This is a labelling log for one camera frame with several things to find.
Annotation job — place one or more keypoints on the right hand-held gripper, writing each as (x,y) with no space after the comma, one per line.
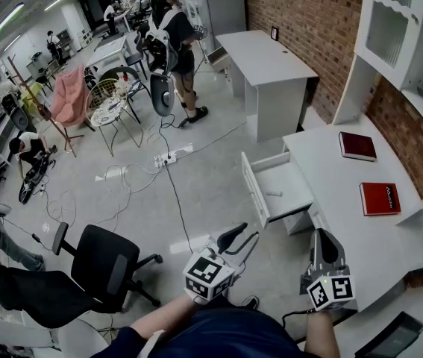
(330,291)

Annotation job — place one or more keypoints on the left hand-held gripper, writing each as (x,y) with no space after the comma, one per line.
(207,270)

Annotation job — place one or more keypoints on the white cylinder object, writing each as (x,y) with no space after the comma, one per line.
(274,193)

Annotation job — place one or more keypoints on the white drawer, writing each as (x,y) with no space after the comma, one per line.
(285,185)

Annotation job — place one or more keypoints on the person's left forearm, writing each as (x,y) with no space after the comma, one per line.
(159,317)

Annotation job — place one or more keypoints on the person's right forearm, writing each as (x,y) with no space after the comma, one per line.
(321,334)

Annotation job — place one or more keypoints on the person's right shoe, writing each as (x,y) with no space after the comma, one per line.
(250,303)

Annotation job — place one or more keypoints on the bright red book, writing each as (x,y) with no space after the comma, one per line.
(380,199)

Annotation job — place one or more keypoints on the person's navy shirt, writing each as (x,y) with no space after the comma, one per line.
(226,334)

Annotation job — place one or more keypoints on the black rectangular panel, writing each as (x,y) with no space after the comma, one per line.
(390,338)

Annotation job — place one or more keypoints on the dark red book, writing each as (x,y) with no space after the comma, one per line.
(358,145)

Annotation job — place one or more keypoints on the white power strip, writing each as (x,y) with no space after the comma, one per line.
(166,159)

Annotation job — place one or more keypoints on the black power adapter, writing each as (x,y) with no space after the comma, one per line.
(183,122)

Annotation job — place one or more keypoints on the black office chair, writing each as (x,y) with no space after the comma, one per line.
(103,259)

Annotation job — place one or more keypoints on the white hutch shelf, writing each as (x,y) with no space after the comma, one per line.
(356,88)

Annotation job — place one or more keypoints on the grey shell chair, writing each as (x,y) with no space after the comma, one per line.
(160,91)

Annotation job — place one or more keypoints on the white side desk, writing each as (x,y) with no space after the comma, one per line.
(263,58)

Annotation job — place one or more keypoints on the black side chair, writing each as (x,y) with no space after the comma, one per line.
(136,56)

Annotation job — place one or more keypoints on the black scooter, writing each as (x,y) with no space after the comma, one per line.
(32,177)

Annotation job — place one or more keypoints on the pink padded chair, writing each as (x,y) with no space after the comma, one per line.
(69,95)

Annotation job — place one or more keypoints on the white table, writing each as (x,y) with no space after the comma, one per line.
(108,50)

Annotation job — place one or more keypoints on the tall white cabinet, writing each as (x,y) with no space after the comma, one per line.
(226,9)

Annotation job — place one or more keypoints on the wooden coat rack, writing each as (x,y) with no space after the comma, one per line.
(43,112)

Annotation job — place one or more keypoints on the green stool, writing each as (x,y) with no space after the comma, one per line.
(32,91)

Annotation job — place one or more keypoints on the black picture frame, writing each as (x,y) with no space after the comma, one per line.
(274,33)

